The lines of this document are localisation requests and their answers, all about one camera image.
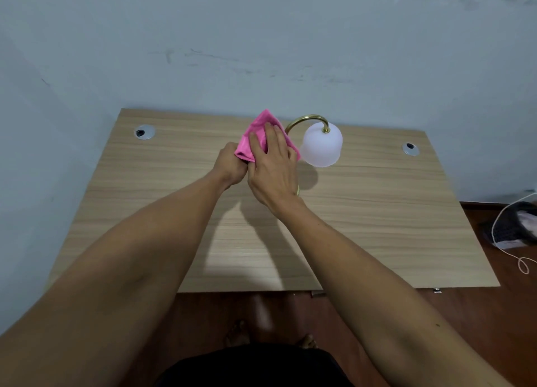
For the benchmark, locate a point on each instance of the person's left hand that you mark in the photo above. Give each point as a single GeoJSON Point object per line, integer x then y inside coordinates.
{"type": "Point", "coordinates": [228, 166]}

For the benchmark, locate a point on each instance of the person's right forearm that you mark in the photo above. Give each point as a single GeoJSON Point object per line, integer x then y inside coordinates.
{"type": "Point", "coordinates": [360, 286]}

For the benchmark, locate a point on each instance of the person's right foot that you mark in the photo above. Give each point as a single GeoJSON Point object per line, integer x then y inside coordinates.
{"type": "Point", "coordinates": [307, 342]}

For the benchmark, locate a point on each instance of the person's left foot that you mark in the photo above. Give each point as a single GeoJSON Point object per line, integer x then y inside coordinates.
{"type": "Point", "coordinates": [237, 335]}

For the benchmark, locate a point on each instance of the person's right little finger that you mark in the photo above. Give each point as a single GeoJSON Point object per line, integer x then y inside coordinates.
{"type": "Point", "coordinates": [293, 153]}

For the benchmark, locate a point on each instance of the person's black shorts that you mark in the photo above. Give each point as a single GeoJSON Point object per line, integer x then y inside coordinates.
{"type": "Point", "coordinates": [256, 368]}

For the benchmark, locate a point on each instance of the gold lamp with white shade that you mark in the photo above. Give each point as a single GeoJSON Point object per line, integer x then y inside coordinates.
{"type": "Point", "coordinates": [321, 145]}

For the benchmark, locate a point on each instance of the pink cleaning cloth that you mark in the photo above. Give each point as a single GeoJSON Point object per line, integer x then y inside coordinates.
{"type": "Point", "coordinates": [258, 130]}

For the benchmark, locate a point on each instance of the person's left fingers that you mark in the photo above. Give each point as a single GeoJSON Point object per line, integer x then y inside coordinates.
{"type": "Point", "coordinates": [231, 147]}

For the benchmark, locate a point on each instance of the person's left forearm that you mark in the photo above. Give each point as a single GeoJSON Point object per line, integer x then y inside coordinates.
{"type": "Point", "coordinates": [126, 265]}

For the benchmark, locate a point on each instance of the person's foot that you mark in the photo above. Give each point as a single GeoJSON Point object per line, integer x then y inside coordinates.
{"type": "Point", "coordinates": [237, 335]}
{"type": "Point", "coordinates": [307, 342]}

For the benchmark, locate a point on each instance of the person's right hand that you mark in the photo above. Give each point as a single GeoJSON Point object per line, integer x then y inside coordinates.
{"type": "Point", "coordinates": [272, 177]}

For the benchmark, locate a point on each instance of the person's right middle finger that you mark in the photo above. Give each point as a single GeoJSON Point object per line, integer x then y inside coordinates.
{"type": "Point", "coordinates": [270, 139]}

